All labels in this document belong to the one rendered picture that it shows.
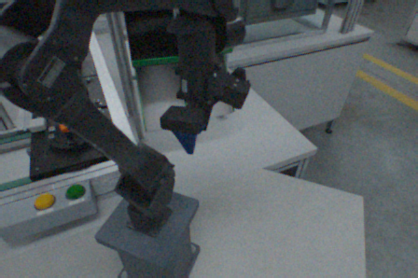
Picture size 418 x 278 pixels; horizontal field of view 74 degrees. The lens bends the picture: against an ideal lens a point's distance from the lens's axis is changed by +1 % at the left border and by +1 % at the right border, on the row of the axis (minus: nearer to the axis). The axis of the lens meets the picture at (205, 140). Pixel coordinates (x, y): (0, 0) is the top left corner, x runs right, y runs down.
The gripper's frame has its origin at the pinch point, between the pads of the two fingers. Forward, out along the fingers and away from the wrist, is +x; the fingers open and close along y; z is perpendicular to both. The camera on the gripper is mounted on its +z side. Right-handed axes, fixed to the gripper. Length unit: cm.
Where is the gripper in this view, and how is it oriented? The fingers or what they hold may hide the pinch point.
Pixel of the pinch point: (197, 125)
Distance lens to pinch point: 50.3
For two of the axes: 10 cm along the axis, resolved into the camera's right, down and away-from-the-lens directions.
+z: 9.6, 1.6, -2.3
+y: 2.8, -5.3, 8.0
